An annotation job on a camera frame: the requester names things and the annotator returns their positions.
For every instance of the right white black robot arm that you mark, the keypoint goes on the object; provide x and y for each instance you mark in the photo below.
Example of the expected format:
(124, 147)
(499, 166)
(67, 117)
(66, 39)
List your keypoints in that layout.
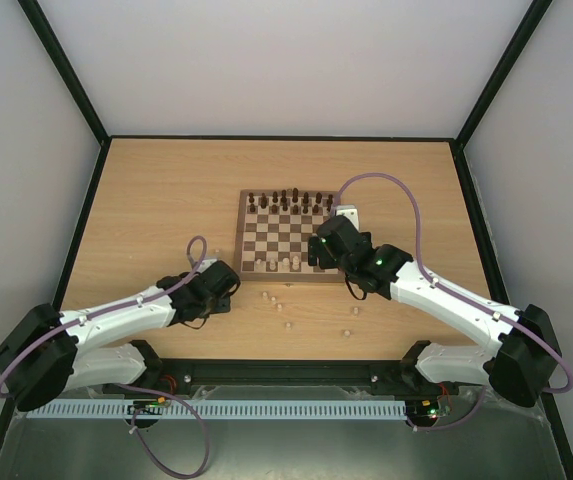
(515, 351)

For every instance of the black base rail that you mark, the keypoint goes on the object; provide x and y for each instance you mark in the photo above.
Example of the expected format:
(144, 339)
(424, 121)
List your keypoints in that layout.
(192, 372)

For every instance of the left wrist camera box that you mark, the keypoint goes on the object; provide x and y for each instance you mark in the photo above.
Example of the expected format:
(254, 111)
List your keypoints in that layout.
(207, 262)

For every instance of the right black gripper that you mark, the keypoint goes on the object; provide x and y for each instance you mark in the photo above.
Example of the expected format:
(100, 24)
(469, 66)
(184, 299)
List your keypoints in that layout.
(316, 251)

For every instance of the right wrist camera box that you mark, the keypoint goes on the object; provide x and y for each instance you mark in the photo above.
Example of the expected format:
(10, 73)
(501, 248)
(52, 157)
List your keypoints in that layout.
(350, 212)

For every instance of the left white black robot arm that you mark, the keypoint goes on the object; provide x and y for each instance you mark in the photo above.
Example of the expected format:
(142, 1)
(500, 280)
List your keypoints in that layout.
(51, 352)

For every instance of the wooden chess board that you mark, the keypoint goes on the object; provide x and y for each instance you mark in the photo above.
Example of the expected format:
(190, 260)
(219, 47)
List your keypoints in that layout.
(263, 235)

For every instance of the light blue slotted cable duct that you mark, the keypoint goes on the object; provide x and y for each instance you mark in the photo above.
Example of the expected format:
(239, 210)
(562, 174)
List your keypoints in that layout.
(123, 409)

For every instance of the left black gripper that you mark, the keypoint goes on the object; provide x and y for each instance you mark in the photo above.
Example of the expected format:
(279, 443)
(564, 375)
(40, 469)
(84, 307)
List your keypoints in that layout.
(224, 305)

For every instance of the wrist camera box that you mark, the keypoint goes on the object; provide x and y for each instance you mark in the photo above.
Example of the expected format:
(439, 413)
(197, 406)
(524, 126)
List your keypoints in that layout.
(350, 212)
(207, 262)

